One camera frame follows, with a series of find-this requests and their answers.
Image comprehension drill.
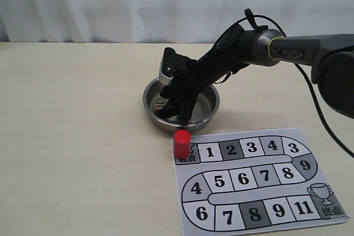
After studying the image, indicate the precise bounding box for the paper game board sheet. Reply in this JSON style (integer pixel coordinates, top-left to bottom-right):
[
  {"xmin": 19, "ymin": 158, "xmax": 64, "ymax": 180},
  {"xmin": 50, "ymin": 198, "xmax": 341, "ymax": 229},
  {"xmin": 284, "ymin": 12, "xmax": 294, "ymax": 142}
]
[{"xmin": 174, "ymin": 128, "xmax": 349, "ymax": 235}]

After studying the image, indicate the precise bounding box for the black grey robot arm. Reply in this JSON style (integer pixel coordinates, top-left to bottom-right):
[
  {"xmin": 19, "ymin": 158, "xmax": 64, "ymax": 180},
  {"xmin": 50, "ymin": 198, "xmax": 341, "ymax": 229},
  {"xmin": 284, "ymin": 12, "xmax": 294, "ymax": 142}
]
[{"xmin": 156, "ymin": 25, "xmax": 353, "ymax": 121}]

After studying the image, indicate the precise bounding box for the black cable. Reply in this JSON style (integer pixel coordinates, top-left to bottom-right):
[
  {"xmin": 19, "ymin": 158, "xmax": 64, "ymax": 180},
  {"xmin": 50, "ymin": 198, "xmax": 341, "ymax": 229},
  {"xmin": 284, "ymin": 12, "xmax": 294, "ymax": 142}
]
[{"xmin": 218, "ymin": 8, "xmax": 354, "ymax": 157}]

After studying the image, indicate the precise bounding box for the stainless steel round bowl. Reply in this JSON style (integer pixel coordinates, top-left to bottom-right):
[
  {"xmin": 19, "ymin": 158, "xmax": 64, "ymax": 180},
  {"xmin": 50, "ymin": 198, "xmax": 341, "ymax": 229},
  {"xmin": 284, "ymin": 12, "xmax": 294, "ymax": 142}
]
[{"xmin": 142, "ymin": 78, "xmax": 220, "ymax": 133}]

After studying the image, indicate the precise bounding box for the white curtain backdrop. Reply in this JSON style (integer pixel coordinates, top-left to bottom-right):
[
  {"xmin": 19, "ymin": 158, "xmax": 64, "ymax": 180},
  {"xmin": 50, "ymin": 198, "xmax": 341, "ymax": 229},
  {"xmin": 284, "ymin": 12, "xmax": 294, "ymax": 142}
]
[{"xmin": 1, "ymin": 0, "xmax": 353, "ymax": 43}]

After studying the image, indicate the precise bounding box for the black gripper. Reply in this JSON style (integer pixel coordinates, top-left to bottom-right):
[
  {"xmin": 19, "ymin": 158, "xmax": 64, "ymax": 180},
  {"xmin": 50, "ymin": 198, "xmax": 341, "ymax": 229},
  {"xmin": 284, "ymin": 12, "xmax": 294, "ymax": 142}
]
[{"xmin": 157, "ymin": 25, "xmax": 246, "ymax": 122}]

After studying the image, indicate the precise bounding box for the red cylinder game piece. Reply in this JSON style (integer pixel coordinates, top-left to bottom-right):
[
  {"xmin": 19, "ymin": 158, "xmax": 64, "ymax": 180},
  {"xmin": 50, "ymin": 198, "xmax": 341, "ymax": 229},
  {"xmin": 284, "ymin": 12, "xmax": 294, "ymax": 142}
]
[{"xmin": 173, "ymin": 130, "xmax": 191, "ymax": 159}]

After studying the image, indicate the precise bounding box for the wooden die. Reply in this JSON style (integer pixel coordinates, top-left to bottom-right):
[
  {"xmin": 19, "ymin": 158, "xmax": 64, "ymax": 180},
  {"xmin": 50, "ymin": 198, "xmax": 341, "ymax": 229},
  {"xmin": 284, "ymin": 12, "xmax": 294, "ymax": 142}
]
[{"xmin": 153, "ymin": 100, "xmax": 165, "ymax": 111}]

